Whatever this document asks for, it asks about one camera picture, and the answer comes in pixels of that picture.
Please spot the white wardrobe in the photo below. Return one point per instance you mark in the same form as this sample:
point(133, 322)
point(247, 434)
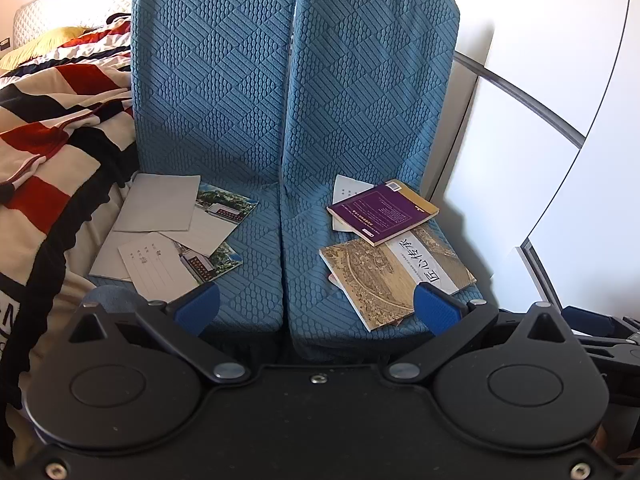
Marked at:
point(500, 160)

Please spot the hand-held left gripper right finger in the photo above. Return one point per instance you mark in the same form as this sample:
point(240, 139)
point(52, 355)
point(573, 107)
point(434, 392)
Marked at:
point(435, 310)

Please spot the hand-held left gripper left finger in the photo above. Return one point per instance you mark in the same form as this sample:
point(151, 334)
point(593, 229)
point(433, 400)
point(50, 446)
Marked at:
point(197, 306)

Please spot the purple book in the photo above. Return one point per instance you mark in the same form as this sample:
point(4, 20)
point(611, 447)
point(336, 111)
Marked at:
point(380, 210)

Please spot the white quilted headboard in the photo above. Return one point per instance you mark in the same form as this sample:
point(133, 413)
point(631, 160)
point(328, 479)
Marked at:
point(65, 5)

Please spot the grey wardrobe frame strip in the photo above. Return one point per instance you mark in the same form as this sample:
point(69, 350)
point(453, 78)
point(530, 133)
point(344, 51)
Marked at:
point(525, 102)

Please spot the blue quilted seat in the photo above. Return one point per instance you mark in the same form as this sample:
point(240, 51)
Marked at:
point(210, 85)
point(370, 85)

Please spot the dark wall socket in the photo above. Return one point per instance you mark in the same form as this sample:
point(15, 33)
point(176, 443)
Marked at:
point(4, 44)

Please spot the gold patterned book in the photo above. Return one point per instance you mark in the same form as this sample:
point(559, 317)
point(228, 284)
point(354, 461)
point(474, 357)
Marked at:
point(400, 280)

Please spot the yellow pillow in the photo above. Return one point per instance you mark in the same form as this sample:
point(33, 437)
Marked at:
point(50, 42)

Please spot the striped fringed blanket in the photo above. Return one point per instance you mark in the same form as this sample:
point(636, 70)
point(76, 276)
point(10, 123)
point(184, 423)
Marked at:
point(50, 125)

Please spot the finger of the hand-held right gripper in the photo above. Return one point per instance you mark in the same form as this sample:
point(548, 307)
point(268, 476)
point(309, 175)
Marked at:
point(615, 346)
point(592, 318)

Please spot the photo brochure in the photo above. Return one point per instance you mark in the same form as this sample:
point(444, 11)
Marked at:
point(220, 205)
point(345, 187)
point(150, 265)

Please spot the grey paper envelope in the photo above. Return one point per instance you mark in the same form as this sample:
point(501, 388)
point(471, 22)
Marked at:
point(107, 255)
point(160, 200)

